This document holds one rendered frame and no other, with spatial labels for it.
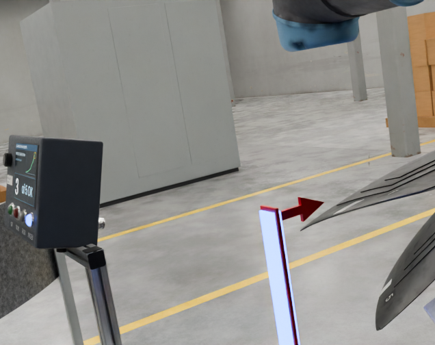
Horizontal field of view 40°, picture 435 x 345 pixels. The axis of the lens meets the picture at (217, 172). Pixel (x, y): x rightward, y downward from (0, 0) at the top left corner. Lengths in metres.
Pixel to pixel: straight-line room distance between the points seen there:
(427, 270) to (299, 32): 0.46
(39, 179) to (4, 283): 1.38
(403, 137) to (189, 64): 2.59
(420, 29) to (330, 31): 8.61
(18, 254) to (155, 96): 4.73
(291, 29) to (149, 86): 6.43
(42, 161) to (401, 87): 6.11
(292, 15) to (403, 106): 6.44
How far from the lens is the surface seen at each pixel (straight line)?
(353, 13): 0.50
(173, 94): 7.09
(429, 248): 0.93
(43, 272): 2.61
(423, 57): 9.14
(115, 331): 1.08
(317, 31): 0.54
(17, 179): 1.20
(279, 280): 0.56
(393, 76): 6.97
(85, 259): 1.07
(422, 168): 0.69
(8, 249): 2.42
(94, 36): 6.78
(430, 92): 9.14
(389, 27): 6.95
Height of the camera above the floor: 1.32
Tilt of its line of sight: 10 degrees down
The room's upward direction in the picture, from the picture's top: 9 degrees counter-clockwise
